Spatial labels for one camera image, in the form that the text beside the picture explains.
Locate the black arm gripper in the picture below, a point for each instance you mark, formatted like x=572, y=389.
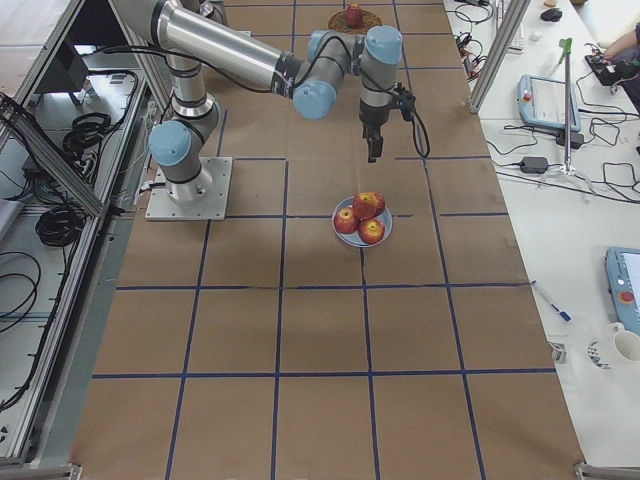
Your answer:
x=373, y=119

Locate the yellow-red apple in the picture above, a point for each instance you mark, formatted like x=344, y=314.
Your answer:
x=364, y=205

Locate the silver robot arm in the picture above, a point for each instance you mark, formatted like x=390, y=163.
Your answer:
x=312, y=83

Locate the red plate apple back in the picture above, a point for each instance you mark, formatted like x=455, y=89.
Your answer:
x=380, y=203

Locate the red plate apple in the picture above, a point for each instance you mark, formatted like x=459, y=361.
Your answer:
x=371, y=231
x=345, y=222
x=380, y=203

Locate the red plate apple left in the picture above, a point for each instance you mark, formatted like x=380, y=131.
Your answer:
x=345, y=222

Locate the red plate apple front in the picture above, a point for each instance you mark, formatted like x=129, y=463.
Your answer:
x=371, y=231

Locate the light blue plate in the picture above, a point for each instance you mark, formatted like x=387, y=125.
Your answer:
x=353, y=239

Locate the round wicker basket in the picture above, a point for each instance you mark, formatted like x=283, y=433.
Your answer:
x=336, y=22

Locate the dark red basket apple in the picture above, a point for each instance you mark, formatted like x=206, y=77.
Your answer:
x=353, y=16

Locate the black power adapter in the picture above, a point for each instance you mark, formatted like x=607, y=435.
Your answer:
x=534, y=165

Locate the blue teach pendant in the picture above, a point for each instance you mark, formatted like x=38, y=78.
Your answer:
x=541, y=102
x=622, y=269

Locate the white blue pen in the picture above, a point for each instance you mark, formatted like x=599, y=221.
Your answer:
x=560, y=312

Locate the white mug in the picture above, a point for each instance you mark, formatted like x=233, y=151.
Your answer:
x=619, y=347

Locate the aluminium frame post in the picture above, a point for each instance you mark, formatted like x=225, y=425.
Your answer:
x=511, y=22

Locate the grabber stick green handle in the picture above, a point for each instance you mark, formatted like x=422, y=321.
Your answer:
x=566, y=168

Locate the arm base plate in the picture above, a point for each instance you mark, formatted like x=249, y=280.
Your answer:
x=204, y=198

